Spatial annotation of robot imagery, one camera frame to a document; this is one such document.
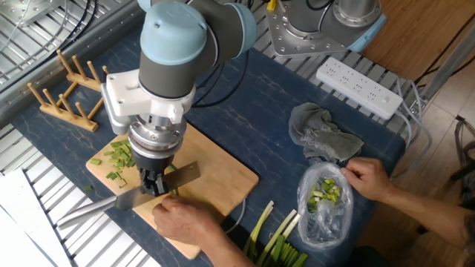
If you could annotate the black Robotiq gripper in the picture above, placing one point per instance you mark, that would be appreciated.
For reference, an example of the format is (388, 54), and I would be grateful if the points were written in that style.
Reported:
(152, 162)

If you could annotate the long green scallion leaves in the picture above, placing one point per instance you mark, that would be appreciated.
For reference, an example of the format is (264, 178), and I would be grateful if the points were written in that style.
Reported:
(174, 191)

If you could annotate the steel cleaver knife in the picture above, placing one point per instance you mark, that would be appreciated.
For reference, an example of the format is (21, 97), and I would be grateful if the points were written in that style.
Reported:
(178, 176)

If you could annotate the clear plastic bag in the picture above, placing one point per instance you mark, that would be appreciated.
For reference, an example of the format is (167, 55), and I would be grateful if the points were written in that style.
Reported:
(326, 226)

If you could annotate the person's right forearm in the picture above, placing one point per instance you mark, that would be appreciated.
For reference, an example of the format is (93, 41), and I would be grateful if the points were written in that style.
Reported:
(426, 215)

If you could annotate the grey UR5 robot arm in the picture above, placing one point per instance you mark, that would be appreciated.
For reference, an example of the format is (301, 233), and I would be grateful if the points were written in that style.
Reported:
(174, 55)

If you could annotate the person's left hand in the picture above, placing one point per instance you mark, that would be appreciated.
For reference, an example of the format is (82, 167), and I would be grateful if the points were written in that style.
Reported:
(185, 220)

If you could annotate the person's right hand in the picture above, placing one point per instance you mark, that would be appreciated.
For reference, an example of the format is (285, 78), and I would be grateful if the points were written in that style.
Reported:
(367, 178)

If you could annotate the chopped scallion pieces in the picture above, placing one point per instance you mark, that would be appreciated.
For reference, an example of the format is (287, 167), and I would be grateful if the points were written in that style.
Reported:
(118, 154)
(326, 191)

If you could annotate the wooden cutting board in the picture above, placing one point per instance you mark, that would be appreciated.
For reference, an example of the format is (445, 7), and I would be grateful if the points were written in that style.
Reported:
(215, 174)

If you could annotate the wooden peg rack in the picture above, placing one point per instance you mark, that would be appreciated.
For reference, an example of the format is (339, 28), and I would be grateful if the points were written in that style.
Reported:
(70, 116)

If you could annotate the scallion stalk with white end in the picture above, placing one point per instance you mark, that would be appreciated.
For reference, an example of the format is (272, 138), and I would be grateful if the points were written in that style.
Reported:
(259, 222)
(291, 224)
(278, 230)

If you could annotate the white paper sheets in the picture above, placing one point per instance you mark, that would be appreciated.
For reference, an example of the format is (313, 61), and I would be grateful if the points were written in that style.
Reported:
(18, 230)

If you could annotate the bunch of green scallion stalks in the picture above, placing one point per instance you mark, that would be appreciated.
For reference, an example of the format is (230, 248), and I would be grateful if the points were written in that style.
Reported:
(289, 256)

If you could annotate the grey-green cloth rag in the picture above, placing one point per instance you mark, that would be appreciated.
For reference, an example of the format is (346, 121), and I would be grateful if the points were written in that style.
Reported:
(315, 130)

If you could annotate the metal plate with holes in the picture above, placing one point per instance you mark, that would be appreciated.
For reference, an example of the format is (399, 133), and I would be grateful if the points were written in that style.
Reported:
(26, 11)

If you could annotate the yellow plug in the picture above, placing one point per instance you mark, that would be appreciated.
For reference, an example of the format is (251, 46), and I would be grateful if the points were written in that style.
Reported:
(271, 5)

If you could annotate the white power strip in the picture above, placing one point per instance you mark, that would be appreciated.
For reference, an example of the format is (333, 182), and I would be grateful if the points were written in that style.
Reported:
(356, 87)

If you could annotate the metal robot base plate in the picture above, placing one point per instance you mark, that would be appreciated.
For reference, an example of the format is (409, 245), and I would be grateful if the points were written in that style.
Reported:
(289, 37)

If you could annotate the slanted aluminium frame beam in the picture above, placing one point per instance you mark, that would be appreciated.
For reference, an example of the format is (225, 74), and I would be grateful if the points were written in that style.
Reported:
(445, 66)

